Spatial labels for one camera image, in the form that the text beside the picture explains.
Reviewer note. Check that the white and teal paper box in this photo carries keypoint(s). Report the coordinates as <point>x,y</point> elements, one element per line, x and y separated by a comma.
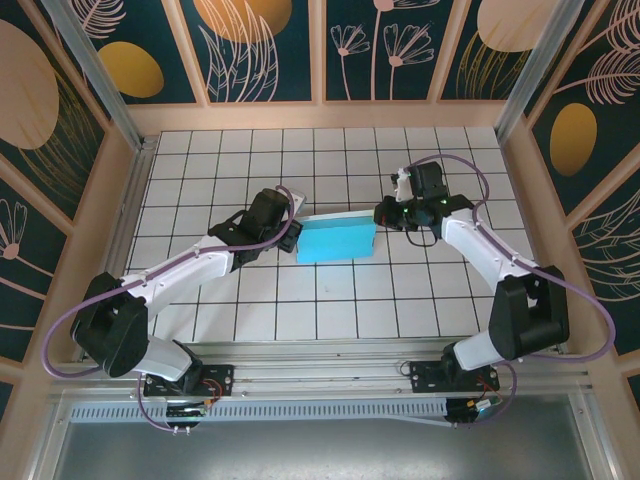
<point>335,240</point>

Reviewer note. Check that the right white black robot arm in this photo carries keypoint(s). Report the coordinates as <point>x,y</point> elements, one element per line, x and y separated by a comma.
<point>475,240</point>

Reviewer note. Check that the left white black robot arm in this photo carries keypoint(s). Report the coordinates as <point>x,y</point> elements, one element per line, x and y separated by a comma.
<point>190,265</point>

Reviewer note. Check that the small electronics board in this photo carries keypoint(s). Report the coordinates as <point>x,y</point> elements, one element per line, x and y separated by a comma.
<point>475,407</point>
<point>185,411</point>

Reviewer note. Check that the grey metal sheet panel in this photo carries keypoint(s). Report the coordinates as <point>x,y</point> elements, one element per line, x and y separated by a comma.
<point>320,450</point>

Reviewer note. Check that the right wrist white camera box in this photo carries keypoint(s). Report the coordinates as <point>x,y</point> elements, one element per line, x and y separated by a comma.
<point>401,187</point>

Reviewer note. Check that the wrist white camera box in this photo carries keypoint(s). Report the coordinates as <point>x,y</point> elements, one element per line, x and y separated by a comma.
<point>401,187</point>
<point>298,200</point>

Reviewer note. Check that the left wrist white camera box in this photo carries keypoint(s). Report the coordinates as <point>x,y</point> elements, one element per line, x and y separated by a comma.
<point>298,200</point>

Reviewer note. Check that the aluminium side rail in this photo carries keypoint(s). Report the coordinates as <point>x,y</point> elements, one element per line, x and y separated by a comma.
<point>120,240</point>

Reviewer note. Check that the aluminium corner post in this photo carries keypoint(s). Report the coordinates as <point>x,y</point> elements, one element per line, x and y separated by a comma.
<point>97,75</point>
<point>531,75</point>

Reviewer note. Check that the aluminium mounting rail frame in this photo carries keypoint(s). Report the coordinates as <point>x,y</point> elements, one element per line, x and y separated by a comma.
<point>320,370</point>

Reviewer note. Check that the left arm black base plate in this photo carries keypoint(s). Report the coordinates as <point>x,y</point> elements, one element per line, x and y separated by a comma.
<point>220,375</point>

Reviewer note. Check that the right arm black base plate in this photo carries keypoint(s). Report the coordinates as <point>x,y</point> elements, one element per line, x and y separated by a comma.
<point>425,377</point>

